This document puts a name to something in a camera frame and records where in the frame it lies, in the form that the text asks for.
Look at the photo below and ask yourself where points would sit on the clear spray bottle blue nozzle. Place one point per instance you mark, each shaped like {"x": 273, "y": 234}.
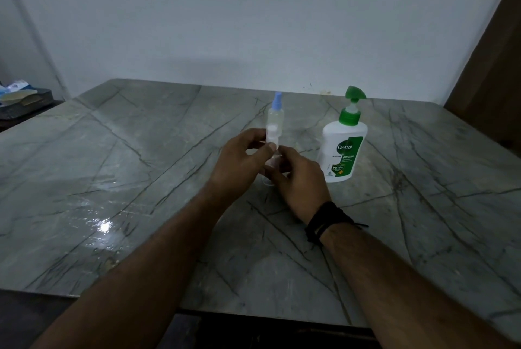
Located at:
{"x": 275, "y": 118}

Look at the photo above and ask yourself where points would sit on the person's left hand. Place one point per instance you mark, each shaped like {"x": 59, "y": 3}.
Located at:
{"x": 232, "y": 165}

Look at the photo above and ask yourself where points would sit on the person's left forearm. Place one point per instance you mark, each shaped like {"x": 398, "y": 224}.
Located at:
{"x": 142, "y": 271}

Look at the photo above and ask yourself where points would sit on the person's left thumb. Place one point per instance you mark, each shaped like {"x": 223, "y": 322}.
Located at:
{"x": 266, "y": 155}

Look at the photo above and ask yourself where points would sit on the beige paper sheet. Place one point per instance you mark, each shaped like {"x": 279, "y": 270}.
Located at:
{"x": 18, "y": 96}

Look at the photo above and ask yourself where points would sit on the person's right forearm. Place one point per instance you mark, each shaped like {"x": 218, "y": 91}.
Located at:
{"x": 407, "y": 295}

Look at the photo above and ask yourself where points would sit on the blue white packet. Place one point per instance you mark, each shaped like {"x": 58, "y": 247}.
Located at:
{"x": 15, "y": 86}

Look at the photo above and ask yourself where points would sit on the brown wooden door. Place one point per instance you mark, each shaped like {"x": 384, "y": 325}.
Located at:
{"x": 492, "y": 75}

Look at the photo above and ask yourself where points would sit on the person's right fingers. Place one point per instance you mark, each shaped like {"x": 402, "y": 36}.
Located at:
{"x": 291, "y": 155}

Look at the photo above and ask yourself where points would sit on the black wristband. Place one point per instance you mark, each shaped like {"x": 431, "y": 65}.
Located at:
{"x": 325, "y": 218}

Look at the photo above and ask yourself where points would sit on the dark tray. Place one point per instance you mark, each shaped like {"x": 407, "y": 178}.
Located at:
{"x": 38, "y": 102}

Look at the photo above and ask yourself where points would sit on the white pump bottle green pump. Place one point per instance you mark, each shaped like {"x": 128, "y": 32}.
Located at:
{"x": 342, "y": 145}

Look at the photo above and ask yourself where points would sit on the person's right hand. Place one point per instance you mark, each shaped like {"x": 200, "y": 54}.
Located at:
{"x": 303, "y": 188}

